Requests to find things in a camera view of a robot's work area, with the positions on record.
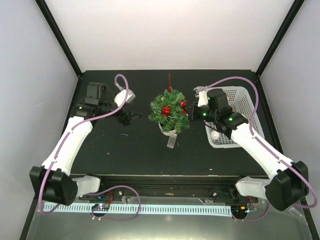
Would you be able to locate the red santa ornament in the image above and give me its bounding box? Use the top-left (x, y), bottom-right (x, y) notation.
top-left (180, 100), bottom-right (188, 115)

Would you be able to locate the red gift box ornament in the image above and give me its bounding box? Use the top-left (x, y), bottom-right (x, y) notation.
top-left (161, 105), bottom-right (171, 117)

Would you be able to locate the small green christmas tree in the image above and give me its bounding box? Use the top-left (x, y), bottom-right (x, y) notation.
top-left (147, 89), bottom-right (191, 137)

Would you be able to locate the string light with white balls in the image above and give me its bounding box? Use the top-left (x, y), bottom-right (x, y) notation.
top-left (152, 96), bottom-right (190, 150)

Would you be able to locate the red star ornament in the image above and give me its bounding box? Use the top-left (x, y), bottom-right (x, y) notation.
top-left (168, 73), bottom-right (172, 93)

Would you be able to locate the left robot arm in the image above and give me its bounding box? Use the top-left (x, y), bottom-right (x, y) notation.
top-left (29, 80), bottom-right (135, 206)

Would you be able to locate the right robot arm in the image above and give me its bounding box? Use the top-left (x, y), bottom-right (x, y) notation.
top-left (190, 87), bottom-right (309, 211)

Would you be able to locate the large white ball ornament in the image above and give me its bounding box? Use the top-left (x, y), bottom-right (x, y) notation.
top-left (210, 130), bottom-right (220, 141)

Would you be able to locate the white plastic basket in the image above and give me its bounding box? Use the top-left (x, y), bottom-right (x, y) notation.
top-left (204, 86), bottom-right (255, 149)

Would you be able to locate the left circuit board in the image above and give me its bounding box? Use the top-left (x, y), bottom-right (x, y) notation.
top-left (91, 203), bottom-right (110, 211)

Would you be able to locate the circuit board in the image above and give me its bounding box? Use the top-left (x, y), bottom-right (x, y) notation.
top-left (231, 203), bottom-right (258, 214)
top-left (91, 203), bottom-right (110, 211)

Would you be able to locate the right circuit board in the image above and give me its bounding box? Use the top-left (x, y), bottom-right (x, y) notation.
top-left (231, 203), bottom-right (258, 214)

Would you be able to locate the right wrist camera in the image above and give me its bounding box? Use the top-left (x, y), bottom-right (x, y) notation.
top-left (193, 86), bottom-right (209, 107)

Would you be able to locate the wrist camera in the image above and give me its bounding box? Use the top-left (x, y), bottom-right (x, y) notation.
top-left (114, 89), bottom-right (136, 107)
top-left (193, 86), bottom-right (209, 107)

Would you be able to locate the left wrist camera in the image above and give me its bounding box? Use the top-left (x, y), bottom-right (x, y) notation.
top-left (114, 89), bottom-right (136, 107)

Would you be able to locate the white slotted cable duct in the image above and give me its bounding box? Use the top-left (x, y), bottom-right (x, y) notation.
top-left (54, 202), bottom-right (232, 217)

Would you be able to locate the black frame post left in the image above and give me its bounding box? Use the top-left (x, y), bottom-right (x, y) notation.
top-left (35, 0), bottom-right (83, 78)

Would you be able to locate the black frame post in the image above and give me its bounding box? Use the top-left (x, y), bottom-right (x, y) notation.
top-left (35, 0), bottom-right (83, 78)
top-left (255, 0), bottom-right (305, 78)

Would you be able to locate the black frame post right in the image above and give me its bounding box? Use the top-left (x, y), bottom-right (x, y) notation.
top-left (255, 0), bottom-right (305, 78)

